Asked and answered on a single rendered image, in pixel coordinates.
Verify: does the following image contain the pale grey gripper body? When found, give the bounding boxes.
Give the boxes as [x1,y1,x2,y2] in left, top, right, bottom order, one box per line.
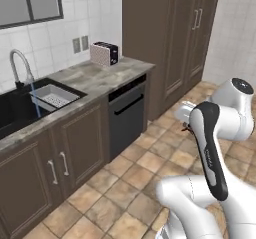
[174,100,198,125]

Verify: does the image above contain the grey perforated tray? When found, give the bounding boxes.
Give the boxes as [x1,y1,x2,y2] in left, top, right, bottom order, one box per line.
[29,83,81,113]

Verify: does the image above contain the black sink basin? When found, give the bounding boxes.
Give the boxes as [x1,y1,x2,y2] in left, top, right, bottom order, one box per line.
[0,77,89,141]

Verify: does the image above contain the dark grey dishwasher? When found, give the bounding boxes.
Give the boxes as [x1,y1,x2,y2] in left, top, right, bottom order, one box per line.
[107,74,148,163]

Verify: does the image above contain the tall brown cupboard door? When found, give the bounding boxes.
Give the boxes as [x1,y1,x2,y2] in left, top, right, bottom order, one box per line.
[188,0,222,83]
[164,0,198,101]

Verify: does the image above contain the tall brown cupboard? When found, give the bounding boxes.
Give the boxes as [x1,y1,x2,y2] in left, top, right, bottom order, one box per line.
[121,0,223,121]

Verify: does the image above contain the white patterned toaster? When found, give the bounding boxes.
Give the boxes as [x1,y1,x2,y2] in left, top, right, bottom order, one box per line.
[89,41,120,68]

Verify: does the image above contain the brown base cupboard door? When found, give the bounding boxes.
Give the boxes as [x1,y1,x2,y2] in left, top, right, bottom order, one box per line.
[0,138,56,239]
[51,103,110,198]

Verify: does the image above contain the thin water stream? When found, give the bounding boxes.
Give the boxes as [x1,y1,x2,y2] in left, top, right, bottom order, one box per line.
[31,81,42,118]

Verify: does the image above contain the silver spring tap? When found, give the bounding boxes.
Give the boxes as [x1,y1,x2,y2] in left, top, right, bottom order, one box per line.
[9,48,36,88]

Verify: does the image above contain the dark framed window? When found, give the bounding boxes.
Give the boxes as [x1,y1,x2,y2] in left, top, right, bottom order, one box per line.
[0,0,65,30]

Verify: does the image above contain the black dishwasher handle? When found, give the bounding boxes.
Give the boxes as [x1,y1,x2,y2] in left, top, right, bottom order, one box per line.
[112,94,145,116]

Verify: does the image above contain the silver tall cupboard handle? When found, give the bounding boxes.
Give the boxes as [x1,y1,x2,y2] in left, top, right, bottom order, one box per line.
[196,8,204,30]
[192,9,200,31]

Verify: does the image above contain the grey wall socket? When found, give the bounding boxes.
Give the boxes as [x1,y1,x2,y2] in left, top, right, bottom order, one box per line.
[72,37,82,54]
[81,34,90,52]

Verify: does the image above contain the white cupboard door handle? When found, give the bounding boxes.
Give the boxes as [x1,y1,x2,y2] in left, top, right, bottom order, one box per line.
[47,159,59,186]
[59,150,71,177]

